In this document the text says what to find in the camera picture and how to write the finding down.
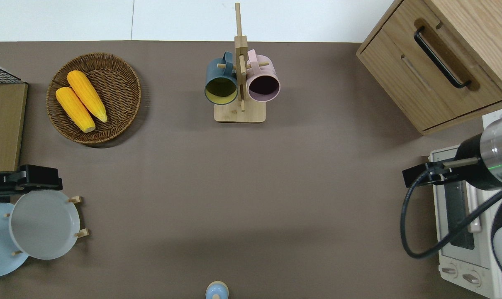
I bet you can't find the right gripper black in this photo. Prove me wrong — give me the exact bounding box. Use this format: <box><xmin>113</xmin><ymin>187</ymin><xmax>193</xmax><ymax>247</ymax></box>
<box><xmin>402</xmin><ymin>161</ymin><xmax>457</xmax><ymax>188</ymax></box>

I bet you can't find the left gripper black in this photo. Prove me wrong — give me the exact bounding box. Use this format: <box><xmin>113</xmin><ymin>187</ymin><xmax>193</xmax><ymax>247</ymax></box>
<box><xmin>2</xmin><ymin>165</ymin><xmax>63</xmax><ymax>196</ymax></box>

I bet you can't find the gray plate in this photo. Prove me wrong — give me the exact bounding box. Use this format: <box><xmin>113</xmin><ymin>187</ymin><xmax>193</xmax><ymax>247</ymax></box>
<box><xmin>9</xmin><ymin>190</ymin><xmax>80</xmax><ymax>260</ymax></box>

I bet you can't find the wooden plate rack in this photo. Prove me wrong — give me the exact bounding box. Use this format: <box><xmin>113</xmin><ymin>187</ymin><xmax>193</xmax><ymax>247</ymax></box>
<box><xmin>3</xmin><ymin>195</ymin><xmax>89</xmax><ymax>256</ymax></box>

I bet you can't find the yellow corn cob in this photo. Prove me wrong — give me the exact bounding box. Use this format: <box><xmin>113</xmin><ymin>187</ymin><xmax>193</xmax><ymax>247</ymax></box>
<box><xmin>67</xmin><ymin>70</ymin><xmax>108</xmax><ymax>123</ymax></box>
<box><xmin>55</xmin><ymin>86</ymin><xmax>96</xmax><ymax>133</ymax></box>

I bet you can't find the white toaster oven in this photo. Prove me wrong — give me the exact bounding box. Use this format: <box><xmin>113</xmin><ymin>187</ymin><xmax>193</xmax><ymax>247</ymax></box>
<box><xmin>429</xmin><ymin>143</ymin><xmax>502</xmax><ymax>299</ymax></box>

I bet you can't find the wooden drawer cabinet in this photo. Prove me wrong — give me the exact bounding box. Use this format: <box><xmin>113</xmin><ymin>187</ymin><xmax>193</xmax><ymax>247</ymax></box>
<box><xmin>356</xmin><ymin>0</ymin><xmax>502</xmax><ymax>135</ymax></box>

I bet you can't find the round brown wicker basket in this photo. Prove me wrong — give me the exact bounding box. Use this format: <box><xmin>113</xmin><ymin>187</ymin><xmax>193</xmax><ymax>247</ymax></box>
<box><xmin>46</xmin><ymin>53</ymin><xmax>142</xmax><ymax>145</ymax></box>

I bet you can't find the pink mug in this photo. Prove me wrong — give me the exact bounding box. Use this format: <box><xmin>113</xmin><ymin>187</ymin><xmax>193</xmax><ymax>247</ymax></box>
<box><xmin>246</xmin><ymin>49</ymin><xmax>281</xmax><ymax>103</ymax></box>

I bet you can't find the wooden mug tree stand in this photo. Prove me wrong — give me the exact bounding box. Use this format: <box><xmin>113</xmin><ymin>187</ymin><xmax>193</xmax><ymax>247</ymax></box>
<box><xmin>214</xmin><ymin>3</ymin><xmax>266</xmax><ymax>123</ymax></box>

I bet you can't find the dark teal mug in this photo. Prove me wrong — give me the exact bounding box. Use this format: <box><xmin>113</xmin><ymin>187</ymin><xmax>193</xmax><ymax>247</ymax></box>
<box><xmin>205</xmin><ymin>51</ymin><xmax>239</xmax><ymax>105</ymax></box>

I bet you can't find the thick black cable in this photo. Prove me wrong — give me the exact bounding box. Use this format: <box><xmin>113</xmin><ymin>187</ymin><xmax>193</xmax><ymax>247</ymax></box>
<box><xmin>400</xmin><ymin>166</ymin><xmax>502</xmax><ymax>259</ymax></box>

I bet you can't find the wire grid wooden shelf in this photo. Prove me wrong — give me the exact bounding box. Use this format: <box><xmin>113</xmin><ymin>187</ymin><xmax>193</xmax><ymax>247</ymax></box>
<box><xmin>0</xmin><ymin>61</ymin><xmax>28</xmax><ymax>172</ymax></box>

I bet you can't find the black cabinet handle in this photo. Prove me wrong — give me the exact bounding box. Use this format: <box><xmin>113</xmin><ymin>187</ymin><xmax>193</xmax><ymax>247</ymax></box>
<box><xmin>414</xmin><ymin>26</ymin><xmax>471</xmax><ymax>89</ymax></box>

